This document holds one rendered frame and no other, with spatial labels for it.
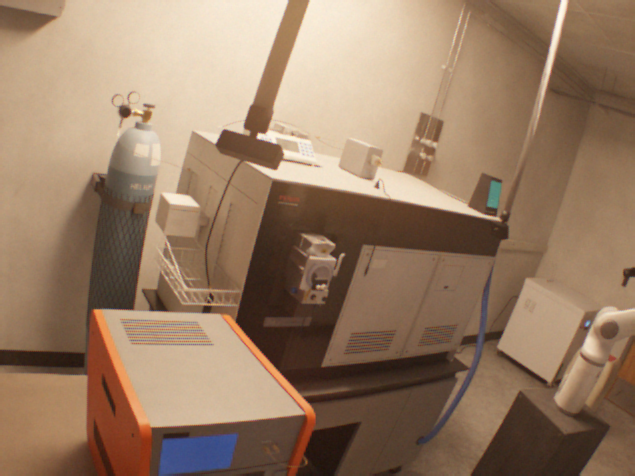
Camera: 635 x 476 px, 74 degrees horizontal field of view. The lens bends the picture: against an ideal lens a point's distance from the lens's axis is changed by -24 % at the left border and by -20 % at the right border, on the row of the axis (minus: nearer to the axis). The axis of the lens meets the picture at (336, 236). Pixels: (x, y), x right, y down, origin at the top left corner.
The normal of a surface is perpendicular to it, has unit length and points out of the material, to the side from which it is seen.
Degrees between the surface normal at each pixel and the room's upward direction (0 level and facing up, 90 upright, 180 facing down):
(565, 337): 90
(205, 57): 90
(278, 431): 90
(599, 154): 90
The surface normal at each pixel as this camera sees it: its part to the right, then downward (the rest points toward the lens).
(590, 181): -0.77, -0.08
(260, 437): 0.56, 0.37
